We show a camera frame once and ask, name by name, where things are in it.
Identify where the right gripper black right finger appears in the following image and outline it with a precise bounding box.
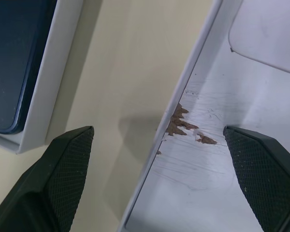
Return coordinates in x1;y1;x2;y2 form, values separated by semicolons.
223;125;290;232

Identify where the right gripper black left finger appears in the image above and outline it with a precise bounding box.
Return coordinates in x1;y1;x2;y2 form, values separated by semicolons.
0;125;95;232

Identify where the scratched white tray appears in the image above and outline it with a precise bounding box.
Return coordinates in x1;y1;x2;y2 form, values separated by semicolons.
117;0;290;232

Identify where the white phone box base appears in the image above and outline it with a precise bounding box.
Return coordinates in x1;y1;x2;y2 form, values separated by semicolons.
0;0;101;155

